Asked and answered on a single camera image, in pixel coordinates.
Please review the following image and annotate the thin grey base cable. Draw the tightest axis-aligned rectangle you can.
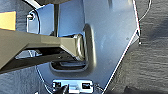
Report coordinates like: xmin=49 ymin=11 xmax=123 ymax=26
xmin=136 ymin=0 xmax=154 ymax=46

